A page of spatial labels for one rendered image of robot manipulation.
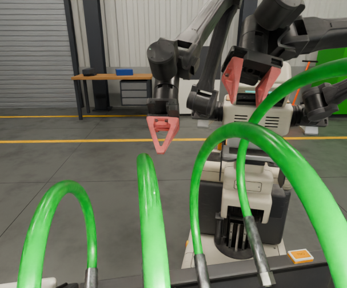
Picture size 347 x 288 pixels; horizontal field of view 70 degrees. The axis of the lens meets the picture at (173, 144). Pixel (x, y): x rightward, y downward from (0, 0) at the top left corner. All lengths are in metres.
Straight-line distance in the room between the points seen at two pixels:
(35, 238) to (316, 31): 0.60
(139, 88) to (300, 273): 4.78
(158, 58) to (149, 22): 5.96
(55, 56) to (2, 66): 1.32
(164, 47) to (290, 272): 0.60
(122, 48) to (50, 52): 1.69
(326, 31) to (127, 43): 6.04
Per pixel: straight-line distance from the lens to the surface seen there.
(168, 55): 0.51
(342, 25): 0.67
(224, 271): 0.66
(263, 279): 0.40
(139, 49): 6.48
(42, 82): 7.09
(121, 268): 1.96
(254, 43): 0.53
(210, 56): 0.96
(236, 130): 0.20
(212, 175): 1.48
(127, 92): 5.26
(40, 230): 0.21
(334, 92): 0.98
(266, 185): 1.21
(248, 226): 0.41
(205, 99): 0.96
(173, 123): 0.51
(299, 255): 0.73
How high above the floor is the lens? 1.44
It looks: 21 degrees down
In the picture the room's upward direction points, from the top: straight up
